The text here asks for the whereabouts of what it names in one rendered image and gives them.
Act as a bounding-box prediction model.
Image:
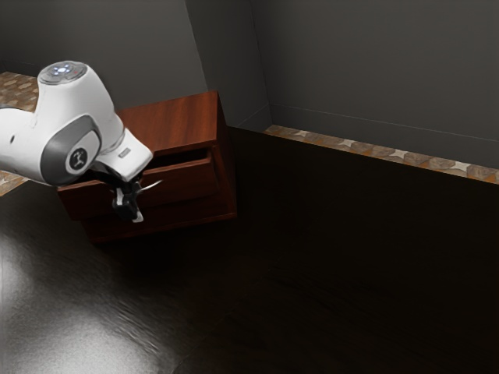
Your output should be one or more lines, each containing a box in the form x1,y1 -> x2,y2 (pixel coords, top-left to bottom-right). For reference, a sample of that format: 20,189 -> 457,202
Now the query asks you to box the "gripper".
90,162 -> 146,224

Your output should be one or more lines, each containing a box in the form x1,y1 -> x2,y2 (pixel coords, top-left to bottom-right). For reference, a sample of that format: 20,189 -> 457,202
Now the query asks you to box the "brown wooden drawer cabinet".
57,90 -> 239,245

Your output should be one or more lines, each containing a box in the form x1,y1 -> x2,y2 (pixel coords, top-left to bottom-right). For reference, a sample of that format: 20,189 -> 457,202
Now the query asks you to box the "brown wooden drawer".
57,149 -> 220,222

